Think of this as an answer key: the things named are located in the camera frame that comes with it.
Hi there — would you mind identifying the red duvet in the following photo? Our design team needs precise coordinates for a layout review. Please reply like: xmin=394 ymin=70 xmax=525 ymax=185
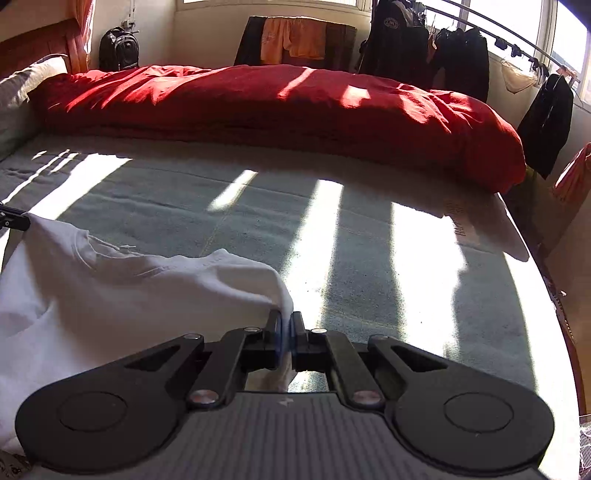
xmin=28 ymin=65 xmax=527 ymax=195

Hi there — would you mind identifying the wooden headboard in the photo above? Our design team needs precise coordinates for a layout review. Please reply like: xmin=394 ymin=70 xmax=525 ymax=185
xmin=0 ymin=16 xmax=77 ymax=79

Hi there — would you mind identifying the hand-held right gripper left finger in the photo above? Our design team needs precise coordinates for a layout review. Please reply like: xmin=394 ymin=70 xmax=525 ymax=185
xmin=122 ymin=310 xmax=283 ymax=409

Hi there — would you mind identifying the black backpack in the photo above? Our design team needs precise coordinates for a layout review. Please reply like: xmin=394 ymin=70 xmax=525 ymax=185
xmin=98 ymin=21 xmax=140 ymax=72

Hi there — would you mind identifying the white hanging garment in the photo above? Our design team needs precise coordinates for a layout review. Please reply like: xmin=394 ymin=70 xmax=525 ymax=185
xmin=501 ymin=58 xmax=541 ymax=95

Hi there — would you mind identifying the grey pillow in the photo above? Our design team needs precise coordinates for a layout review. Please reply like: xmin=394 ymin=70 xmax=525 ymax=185
xmin=0 ymin=54 xmax=70 ymax=160

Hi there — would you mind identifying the green plaid blanket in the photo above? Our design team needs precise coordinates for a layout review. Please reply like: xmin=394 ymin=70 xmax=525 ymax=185
xmin=0 ymin=134 xmax=583 ymax=480

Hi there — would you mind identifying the orange hanging shirt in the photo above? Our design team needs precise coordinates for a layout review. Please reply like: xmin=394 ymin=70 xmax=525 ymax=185
xmin=260 ymin=17 xmax=328 ymax=65

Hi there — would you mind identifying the brown garment on rack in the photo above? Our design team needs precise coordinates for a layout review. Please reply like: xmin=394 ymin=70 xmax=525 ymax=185
xmin=323 ymin=22 xmax=358 ymax=72

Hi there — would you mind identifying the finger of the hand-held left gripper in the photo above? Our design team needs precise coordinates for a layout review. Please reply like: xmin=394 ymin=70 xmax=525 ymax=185
xmin=0 ymin=205 xmax=31 ymax=230

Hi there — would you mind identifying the black jacket with patch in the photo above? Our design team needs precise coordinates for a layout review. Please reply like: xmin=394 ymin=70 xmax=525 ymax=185
xmin=359 ymin=0 xmax=432 ymax=88

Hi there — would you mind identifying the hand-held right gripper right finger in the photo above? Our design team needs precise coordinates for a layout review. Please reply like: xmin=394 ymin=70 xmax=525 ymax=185
xmin=290 ymin=311 xmax=451 ymax=411

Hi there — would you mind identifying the white printed t-shirt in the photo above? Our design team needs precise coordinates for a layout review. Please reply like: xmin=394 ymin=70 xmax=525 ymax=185
xmin=0 ymin=215 xmax=295 ymax=455

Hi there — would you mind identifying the small black hanging jacket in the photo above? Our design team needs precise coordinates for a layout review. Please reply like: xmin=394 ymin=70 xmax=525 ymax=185
xmin=517 ymin=73 xmax=574 ymax=180

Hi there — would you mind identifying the black garment on rack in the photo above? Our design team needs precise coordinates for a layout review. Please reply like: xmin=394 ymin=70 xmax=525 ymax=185
xmin=234 ymin=16 xmax=269 ymax=66

